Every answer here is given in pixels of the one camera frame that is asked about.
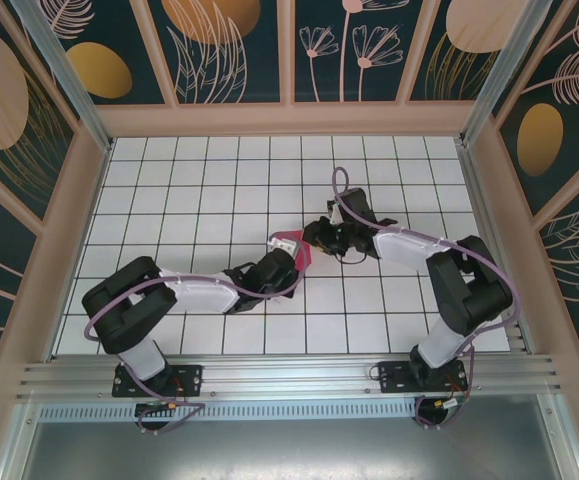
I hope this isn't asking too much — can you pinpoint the grey metal shelf sheet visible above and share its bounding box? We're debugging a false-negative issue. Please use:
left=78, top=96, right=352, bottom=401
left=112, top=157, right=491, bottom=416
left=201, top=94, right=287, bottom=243
left=16, top=419, right=568, bottom=480

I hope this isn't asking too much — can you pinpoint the thin black right gripper cable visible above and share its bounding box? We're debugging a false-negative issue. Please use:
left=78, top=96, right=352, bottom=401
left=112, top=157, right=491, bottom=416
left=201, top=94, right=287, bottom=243
left=333, top=249, right=371, bottom=264

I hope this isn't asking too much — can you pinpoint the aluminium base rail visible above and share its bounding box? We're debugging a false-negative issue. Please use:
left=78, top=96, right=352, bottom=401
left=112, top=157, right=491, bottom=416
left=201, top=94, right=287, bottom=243
left=16, top=353, right=565, bottom=401

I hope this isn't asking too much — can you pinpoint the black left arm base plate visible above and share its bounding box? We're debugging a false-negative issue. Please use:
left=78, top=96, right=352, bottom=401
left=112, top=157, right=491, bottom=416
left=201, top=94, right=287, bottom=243
left=112, top=363, right=204, bottom=399

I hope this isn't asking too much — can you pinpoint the slotted grey cable duct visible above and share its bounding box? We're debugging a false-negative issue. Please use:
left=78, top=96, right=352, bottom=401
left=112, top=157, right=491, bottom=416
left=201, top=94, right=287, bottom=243
left=38, top=398, right=535, bottom=422

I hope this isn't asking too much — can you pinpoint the aluminium side rail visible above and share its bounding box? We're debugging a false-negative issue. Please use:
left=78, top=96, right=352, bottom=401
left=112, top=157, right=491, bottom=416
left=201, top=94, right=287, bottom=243
left=456, top=139, right=536, bottom=354

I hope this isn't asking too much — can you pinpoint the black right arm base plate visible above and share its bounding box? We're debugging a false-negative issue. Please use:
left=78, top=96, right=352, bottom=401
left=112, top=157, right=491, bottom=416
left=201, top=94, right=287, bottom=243
left=377, top=358, right=469, bottom=394

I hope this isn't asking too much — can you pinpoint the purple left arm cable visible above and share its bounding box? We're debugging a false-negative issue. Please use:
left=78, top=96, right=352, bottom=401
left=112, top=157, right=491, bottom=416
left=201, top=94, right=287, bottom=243
left=83, top=252, right=305, bottom=436

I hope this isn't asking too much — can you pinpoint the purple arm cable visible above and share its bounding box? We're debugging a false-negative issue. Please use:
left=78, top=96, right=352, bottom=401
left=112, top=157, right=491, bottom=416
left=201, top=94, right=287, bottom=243
left=83, top=252, right=305, bottom=436
left=331, top=166, right=523, bottom=432

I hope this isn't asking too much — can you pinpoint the aluminium corner post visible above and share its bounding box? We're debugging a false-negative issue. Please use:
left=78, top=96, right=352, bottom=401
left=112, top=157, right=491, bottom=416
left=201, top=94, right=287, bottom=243
left=11, top=0, right=116, bottom=152
left=458, top=0, right=554, bottom=147

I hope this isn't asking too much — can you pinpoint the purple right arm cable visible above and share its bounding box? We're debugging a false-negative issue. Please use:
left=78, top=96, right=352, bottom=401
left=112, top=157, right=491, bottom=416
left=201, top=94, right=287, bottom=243
left=331, top=166, right=523, bottom=432

